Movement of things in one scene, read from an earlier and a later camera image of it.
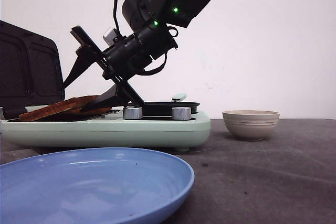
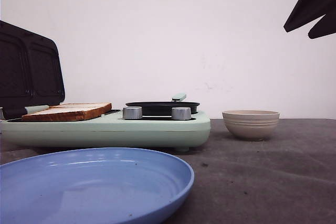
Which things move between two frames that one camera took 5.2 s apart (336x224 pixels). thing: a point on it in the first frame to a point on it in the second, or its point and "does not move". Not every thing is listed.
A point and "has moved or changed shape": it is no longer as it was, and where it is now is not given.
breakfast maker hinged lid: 30,70 does not move
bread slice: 66,108 has moved or changed shape
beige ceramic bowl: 251,125 does not move
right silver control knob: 181,113 does not move
